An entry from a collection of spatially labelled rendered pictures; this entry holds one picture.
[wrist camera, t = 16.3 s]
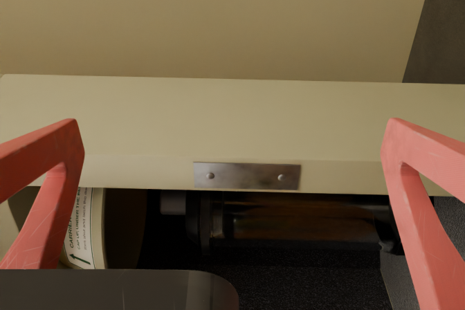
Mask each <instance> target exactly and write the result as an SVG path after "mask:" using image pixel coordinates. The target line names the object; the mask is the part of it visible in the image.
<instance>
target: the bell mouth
mask: <svg viewBox="0 0 465 310"><path fill-rule="evenodd" d="M147 191H148V189H136V188H81V187H78V189H77V195H76V198H75V204H74V207H73V211H72V214H71V218H70V221H69V226H68V229H67V231H66V236H65V239H64V243H63V247H62V251H61V253H60V258H59V259H60V261H61V262H62V263H63V264H65V265H67V266H68V267H70V268H72V269H136V267H137V263H138V259H139V257H140V251H141V247H142V244H143V236H144V232H145V221H146V214H147Z"/></svg>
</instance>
